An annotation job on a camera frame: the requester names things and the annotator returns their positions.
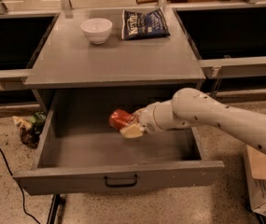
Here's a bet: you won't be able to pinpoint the wooden stick in background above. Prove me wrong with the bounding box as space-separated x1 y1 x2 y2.
135 0 158 5

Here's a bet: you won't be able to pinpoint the black drawer handle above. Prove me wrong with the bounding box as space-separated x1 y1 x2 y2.
104 175 138 189

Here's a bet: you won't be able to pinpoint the grey cabinet with top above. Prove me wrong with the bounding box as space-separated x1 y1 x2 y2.
23 7 207 112

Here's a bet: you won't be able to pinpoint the dark blue chip bag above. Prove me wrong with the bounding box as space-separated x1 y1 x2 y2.
121 8 170 40

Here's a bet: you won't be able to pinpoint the black cable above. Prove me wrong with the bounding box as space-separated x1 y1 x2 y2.
0 143 42 224

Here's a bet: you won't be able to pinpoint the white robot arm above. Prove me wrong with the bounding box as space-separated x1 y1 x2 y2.
120 88 266 155

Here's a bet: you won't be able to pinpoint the open grey top drawer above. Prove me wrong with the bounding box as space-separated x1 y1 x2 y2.
13 88 224 195

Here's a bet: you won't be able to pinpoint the cardboard box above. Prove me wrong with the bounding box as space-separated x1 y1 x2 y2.
244 146 266 216

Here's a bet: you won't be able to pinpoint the white ceramic bowl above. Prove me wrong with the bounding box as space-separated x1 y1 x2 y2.
80 18 113 44

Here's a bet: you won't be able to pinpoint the crumpled snack bags on floor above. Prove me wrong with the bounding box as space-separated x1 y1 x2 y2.
12 111 46 148

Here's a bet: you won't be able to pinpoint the red coke can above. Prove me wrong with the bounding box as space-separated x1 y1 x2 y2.
109 109 135 131

